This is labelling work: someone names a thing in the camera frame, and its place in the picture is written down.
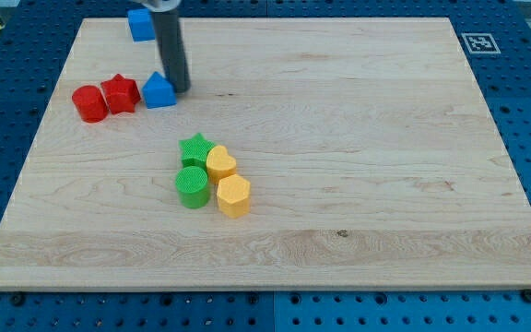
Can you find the light grey rod mount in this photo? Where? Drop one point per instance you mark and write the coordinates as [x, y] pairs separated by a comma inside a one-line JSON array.
[[159, 5]]

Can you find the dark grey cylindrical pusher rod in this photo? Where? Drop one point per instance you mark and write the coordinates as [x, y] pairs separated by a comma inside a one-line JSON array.
[[172, 53]]

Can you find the blue cube block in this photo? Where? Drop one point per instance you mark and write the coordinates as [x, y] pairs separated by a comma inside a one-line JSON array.
[[139, 22]]

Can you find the blue triangle block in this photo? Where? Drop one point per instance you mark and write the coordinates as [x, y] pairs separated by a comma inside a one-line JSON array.
[[158, 92]]

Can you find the red star block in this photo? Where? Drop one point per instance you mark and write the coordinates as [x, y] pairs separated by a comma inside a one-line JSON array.
[[121, 94]]

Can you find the red cylinder block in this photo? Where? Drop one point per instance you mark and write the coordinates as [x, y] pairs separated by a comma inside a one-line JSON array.
[[90, 104]]

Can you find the green star block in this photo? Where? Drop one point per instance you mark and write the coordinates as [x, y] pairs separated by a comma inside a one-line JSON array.
[[194, 151]]

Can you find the yellow heart block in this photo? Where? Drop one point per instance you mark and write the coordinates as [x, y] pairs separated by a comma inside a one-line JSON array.
[[220, 164]]

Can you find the green cylinder block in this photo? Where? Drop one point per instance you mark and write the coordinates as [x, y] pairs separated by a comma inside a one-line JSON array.
[[192, 187]]

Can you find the yellow hexagon block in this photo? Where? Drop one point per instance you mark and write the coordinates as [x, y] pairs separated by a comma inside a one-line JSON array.
[[233, 196]]

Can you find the light wooden board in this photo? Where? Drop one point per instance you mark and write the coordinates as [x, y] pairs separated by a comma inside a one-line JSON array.
[[373, 158]]

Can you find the white fiducial marker tag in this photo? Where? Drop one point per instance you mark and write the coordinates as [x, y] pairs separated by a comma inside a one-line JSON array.
[[480, 43]]

